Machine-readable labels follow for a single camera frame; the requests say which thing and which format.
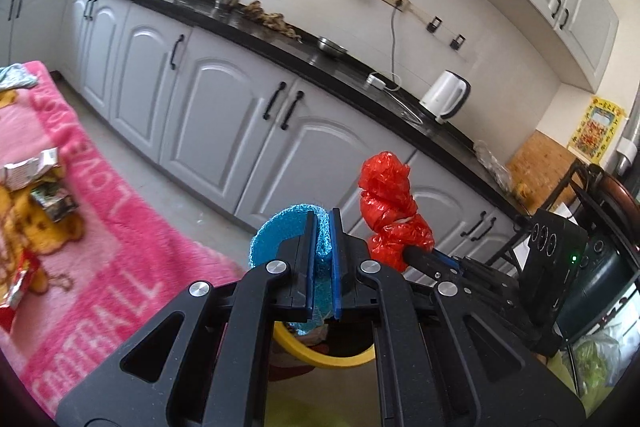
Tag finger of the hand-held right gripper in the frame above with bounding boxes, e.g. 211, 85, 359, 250
432, 251, 521, 289
402, 246, 453, 280

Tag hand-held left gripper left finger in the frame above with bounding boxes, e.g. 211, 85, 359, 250
55, 209, 321, 427

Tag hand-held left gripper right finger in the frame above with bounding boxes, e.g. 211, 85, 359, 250
330, 207, 586, 427

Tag blue sponge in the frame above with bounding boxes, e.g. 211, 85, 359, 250
248, 203, 333, 338

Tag red plastic bag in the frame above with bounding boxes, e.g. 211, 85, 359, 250
358, 151, 436, 273

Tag yellow rimmed red trash bin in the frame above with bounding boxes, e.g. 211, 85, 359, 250
267, 319, 378, 383

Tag dark green container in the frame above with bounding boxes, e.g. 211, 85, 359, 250
557, 232, 638, 343

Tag black metal rack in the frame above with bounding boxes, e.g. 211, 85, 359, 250
510, 159, 640, 268

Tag cork board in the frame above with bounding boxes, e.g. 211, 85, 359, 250
507, 129, 587, 208

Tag bag of green vegetables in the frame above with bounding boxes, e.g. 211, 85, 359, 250
570, 322, 633, 400

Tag clear plastic bag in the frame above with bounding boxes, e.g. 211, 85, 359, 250
472, 141, 514, 188

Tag yellow green cloth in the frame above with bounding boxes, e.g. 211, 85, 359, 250
265, 352, 581, 427

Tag grey pipe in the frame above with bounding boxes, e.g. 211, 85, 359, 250
614, 104, 640, 178

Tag white electric kettle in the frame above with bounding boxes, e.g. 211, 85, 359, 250
420, 70, 472, 124

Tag white power adapter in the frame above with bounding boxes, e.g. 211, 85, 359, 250
367, 73, 401, 90

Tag white lower cabinets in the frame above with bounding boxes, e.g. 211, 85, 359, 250
0, 0, 531, 273

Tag metal bowl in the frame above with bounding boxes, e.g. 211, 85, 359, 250
316, 37, 348, 58

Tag pink printed blanket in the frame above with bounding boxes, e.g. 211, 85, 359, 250
0, 61, 246, 418

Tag ginger roots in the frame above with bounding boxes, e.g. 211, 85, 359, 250
243, 0, 302, 39

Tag crumpled dark wrapper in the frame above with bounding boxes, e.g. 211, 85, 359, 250
30, 186, 81, 224

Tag red yellow snack wrapper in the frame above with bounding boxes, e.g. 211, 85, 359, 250
0, 252, 42, 334

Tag crumpled silver wrapper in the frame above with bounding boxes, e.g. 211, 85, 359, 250
2, 148, 62, 190

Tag light blue cloth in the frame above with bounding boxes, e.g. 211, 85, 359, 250
0, 64, 39, 90

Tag yellow wall poster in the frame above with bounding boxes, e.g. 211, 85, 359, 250
567, 96, 627, 166

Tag black power cable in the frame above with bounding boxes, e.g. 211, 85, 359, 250
387, 4, 403, 88

